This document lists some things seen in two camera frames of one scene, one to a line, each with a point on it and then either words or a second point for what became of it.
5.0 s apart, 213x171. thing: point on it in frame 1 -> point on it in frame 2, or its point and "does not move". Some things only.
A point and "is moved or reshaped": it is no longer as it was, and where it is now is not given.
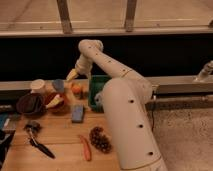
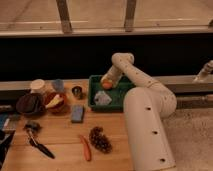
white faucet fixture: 203,74 does not move
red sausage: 86,148 does not move
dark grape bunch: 100,140 does not move
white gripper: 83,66 -> 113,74
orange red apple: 76,90 is moved or reshaped
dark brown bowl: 32,104 does not move
